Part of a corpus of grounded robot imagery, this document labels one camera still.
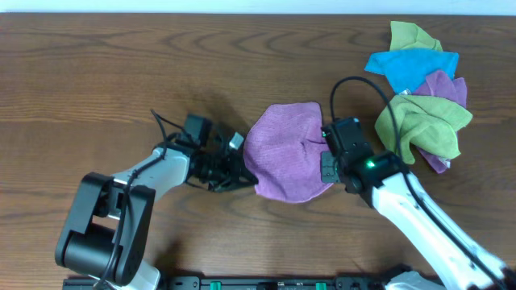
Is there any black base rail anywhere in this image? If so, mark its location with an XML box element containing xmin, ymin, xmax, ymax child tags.
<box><xmin>62</xmin><ymin>275</ymin><xmax>388</xmax><ymax>290</ymax></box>

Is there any purple microfiber cloth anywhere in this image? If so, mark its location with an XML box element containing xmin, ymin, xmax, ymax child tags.
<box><xmin>243</xmin><ymin>102</ymin><xmax>332</xmax><ymax>204</ymax></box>

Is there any green cloth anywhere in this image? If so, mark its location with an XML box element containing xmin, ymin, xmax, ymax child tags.
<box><xmin>389</xmin><ymin>21</ymin><xmax>443</xmax><ymax>52</ymax></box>
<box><xmin>375</xmin><ymin>95</ymin><xmax>472</xmax><ymax>164</ymax></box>

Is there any blue microfiber cloth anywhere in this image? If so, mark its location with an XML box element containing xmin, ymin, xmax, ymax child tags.
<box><xmin>364</xmin><ymin>48</ymin><xmax>460</xmax><ymax>93</ymax></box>

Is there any green cloth in front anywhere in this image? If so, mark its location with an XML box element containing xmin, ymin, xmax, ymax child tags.
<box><xmin>375</xmin><ymin>95</ymin><xmax>472</xmax><ymax>164</ymax></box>

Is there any purple cloth in pile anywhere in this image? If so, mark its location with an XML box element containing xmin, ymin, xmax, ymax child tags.
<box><xmin>413</xmin><ymin>70</ymin><xmax>468</xmax><ymax>108</ymax></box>

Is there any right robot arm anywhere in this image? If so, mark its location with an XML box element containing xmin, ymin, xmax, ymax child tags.
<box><xmin>321</xmin><ymin>151</ymin><xmax>515</xmax><ymax>289</ymax></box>

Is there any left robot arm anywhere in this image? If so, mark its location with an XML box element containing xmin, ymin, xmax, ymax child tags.
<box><xmin>55</xmin><ymin>143</ymin><xmax>258</xmax><ymax>289</ymax></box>

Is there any green cloth at back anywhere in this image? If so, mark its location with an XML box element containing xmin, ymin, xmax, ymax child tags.
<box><xmin>389</xmin><ymin>21</ymin><xmax>443</xmax><ymax>52</ymax></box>

